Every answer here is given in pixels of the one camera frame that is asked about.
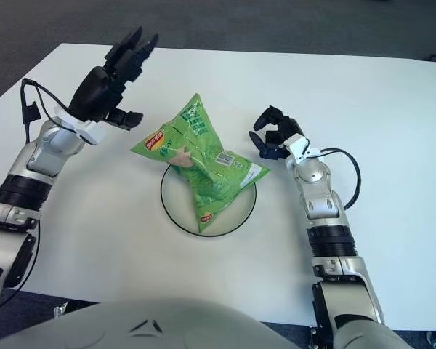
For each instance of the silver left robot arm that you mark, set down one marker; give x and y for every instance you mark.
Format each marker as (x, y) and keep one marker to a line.
(25, 181)

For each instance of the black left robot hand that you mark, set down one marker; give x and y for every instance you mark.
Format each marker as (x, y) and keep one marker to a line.
(98, 91)

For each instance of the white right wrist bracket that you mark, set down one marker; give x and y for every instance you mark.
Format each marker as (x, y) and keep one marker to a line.
(301, 147)

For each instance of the white plate with black rim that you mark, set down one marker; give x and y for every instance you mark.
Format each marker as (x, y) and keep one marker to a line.
(240, 214)

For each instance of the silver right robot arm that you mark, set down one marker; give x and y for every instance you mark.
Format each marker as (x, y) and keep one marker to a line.
(330, 232)

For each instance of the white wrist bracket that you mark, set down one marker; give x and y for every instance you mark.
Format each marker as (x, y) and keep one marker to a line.
(91, 132)
(301, 147)

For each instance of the green snack bag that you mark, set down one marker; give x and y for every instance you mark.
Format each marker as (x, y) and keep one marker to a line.
(200, 167)

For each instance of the grey robot torso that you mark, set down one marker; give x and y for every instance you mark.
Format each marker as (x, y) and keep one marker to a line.
(189, 325)

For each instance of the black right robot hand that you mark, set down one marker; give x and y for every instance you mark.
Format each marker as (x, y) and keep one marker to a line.
(279, 134)

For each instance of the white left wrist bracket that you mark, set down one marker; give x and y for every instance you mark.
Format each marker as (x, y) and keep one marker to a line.
(91, 132)

